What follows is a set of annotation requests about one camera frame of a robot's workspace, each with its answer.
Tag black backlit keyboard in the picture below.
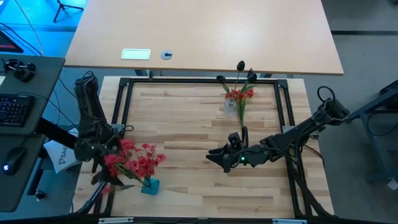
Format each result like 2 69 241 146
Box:
0 93 35 127

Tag black side desk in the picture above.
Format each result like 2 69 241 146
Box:
0 54 67 213

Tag black computer mouse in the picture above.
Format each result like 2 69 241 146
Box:
2 146 27 176

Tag white printed paper sheet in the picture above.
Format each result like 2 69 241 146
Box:
43 126 82 174

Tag black tripod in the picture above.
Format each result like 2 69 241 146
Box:
53 0 85 24

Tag large red flower bunch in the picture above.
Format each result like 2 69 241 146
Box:
102 138 168 191

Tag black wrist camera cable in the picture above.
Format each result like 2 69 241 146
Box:
241 125 250 150

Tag black aluminium table frame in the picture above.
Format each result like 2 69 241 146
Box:
108 77 313 219

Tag black tulip light green stem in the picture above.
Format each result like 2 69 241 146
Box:
231 60 247 106

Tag silver table bracket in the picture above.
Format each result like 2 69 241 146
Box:
98 217 135 224
272 218 308 224

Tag white rectangular desk plate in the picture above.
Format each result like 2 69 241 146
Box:
121 48 152 61

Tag dark grey metal stand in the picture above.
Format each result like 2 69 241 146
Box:
347 80 398 185

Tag clear ribbed glass vase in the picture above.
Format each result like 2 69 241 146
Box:
223 97 238 117

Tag black clamp mount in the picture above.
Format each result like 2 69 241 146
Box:
3 58 37 83

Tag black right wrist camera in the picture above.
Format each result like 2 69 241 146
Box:
228 131 244 151

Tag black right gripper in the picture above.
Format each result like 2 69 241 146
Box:
205 145 259 174

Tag blue glass vase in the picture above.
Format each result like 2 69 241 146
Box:
141 177 160 196

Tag light wooden desk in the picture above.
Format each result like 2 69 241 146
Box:
63 0 345 77

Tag small red flower bunch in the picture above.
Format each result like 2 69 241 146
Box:
224 88 256 129

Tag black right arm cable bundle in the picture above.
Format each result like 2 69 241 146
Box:
284 154 334 218

